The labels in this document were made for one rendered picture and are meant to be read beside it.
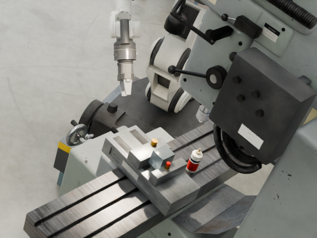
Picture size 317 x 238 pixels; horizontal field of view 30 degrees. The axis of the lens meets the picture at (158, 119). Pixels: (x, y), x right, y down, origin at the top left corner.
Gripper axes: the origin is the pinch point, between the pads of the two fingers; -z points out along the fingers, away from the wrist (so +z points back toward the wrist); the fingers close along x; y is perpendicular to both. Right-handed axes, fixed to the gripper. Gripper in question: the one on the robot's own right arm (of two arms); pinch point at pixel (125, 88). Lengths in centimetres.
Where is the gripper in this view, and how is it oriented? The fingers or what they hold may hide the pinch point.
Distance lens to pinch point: 235.3
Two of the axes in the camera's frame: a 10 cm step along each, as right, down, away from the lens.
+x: 2.0, 0.0, -9.8
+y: 9.8, -0.3, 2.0
